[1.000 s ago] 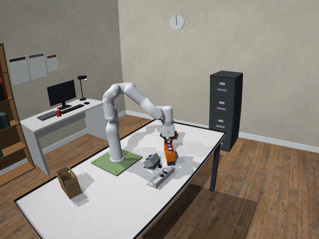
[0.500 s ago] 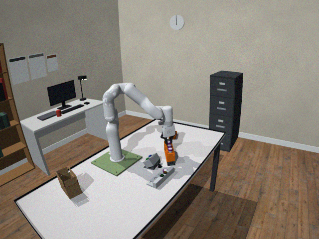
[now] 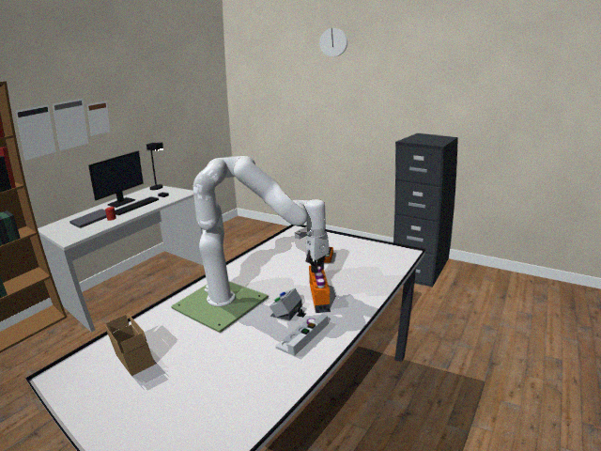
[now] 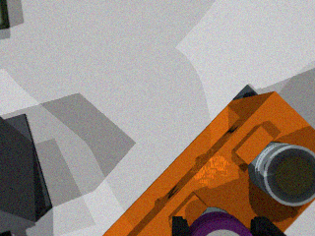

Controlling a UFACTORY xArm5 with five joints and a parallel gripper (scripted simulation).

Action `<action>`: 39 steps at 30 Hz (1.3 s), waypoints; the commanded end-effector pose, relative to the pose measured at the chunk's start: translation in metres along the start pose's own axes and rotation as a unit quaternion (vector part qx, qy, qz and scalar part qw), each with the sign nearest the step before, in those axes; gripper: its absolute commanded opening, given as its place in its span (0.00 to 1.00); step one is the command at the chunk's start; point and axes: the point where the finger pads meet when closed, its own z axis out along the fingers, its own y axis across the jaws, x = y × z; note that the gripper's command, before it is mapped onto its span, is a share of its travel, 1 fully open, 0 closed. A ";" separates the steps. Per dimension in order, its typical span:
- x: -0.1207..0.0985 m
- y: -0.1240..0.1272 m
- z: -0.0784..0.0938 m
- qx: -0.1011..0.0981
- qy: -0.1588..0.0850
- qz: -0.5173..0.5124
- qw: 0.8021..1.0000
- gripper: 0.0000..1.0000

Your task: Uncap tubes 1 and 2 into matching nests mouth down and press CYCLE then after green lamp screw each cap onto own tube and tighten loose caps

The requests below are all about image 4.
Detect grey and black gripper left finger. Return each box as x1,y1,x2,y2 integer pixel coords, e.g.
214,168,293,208
172,216,192,236

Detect grey key housing panel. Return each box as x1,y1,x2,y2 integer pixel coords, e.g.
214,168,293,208
0,114,53,236

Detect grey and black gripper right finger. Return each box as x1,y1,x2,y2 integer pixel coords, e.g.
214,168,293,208
250,216,286,236

